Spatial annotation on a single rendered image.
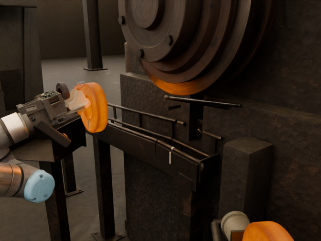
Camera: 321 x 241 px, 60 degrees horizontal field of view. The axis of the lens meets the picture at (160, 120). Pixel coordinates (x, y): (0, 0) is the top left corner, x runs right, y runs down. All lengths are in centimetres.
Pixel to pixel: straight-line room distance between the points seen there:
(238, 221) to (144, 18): 50
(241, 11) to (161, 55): 20
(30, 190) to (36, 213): 120
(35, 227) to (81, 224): 25
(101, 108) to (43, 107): 16
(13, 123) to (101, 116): 23
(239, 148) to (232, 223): 17
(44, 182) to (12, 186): 7
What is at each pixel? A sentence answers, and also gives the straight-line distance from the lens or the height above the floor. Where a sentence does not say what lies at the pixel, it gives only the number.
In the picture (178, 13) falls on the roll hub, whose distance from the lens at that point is 63.
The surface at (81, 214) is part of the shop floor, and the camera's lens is 182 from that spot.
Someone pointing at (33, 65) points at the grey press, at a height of 65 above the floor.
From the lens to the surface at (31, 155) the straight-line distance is 117.
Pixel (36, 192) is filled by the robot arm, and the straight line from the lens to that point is 73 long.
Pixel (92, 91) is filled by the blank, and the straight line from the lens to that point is 84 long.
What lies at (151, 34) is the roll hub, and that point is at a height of 104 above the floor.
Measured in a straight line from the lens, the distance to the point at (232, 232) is 54.
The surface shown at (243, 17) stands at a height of 108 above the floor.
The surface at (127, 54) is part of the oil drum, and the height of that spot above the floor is 74.
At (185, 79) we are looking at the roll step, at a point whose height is 93.
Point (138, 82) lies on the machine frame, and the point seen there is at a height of 85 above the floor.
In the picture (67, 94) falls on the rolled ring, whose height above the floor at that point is 69.
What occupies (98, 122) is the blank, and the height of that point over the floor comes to 80.
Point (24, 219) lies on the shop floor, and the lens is 189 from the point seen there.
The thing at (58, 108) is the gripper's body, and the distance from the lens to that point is 83.
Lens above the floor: 106
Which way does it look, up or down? 18 degrees down
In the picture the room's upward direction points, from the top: straight up
